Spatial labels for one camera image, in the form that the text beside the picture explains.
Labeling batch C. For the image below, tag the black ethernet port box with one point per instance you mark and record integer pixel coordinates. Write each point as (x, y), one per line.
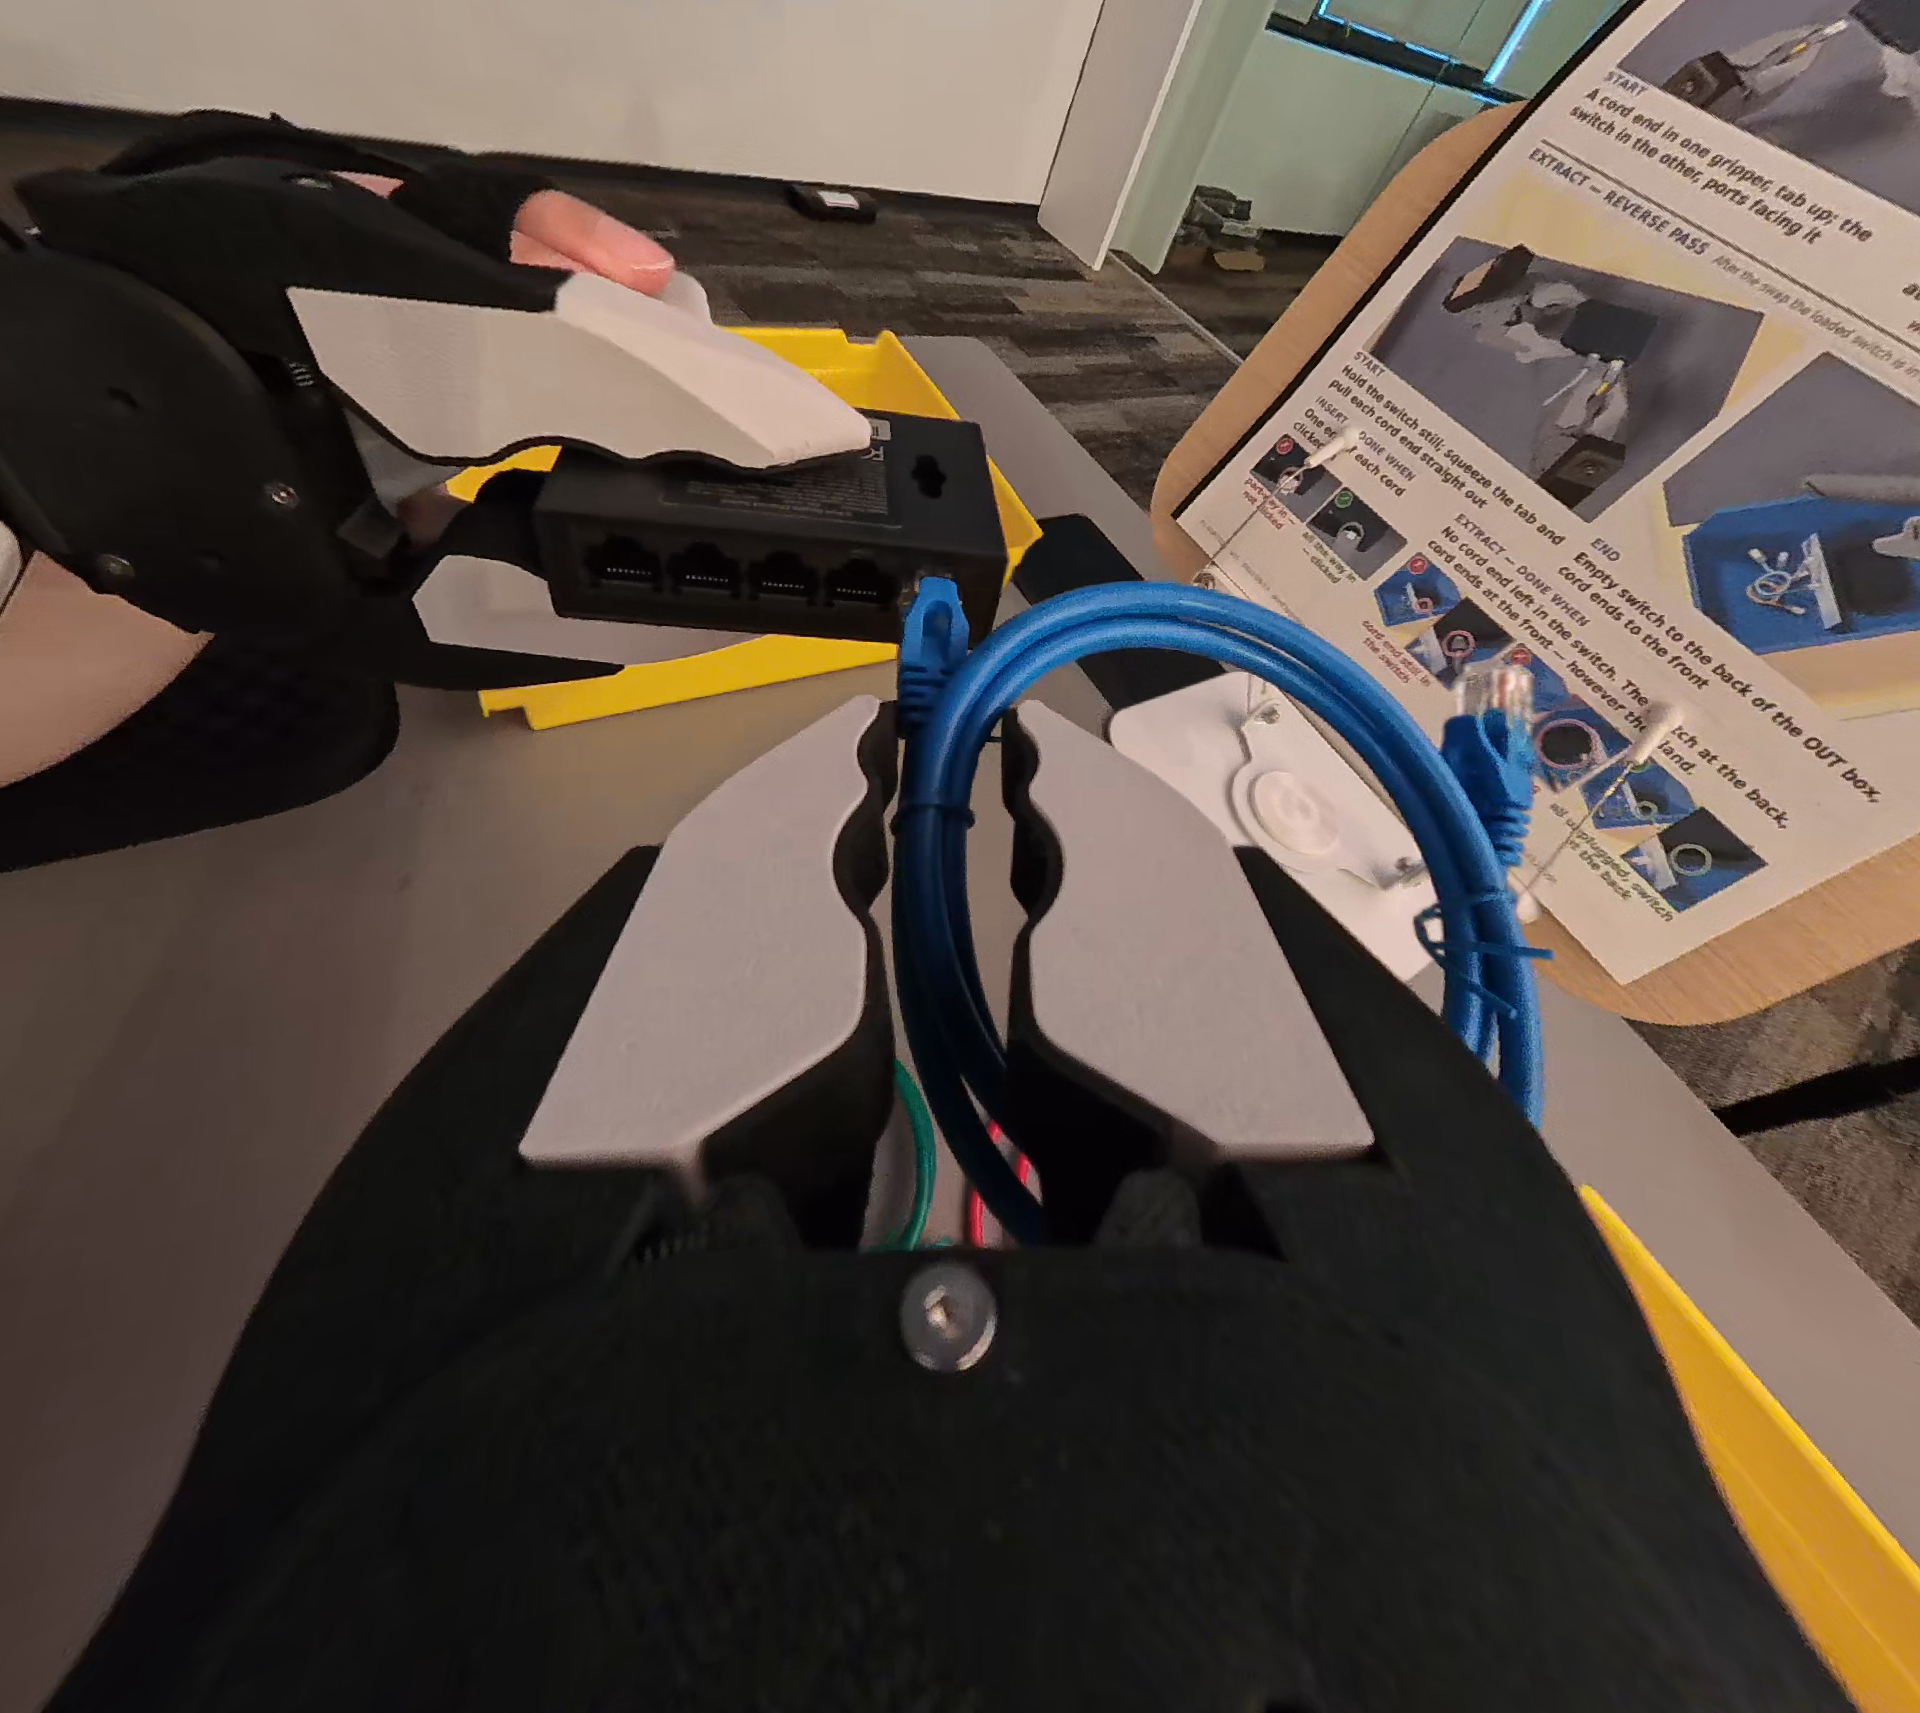
(780, 499)

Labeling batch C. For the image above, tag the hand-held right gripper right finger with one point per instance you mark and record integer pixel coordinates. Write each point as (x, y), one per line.
(1200, 993)

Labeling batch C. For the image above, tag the printed instruction sheet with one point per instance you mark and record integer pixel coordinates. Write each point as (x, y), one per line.
(1681, 395)

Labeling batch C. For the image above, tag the yellow plastic bin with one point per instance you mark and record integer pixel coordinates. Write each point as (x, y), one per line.
(1801, 1503)
(690, 670)

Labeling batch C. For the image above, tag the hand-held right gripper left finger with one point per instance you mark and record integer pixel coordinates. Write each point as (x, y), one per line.
(706, 993)

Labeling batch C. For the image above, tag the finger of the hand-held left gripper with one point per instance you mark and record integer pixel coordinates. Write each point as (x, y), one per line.
(600, 378)
(480, 629)

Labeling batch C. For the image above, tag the person's left hand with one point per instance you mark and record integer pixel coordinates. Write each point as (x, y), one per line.
(600, 245)

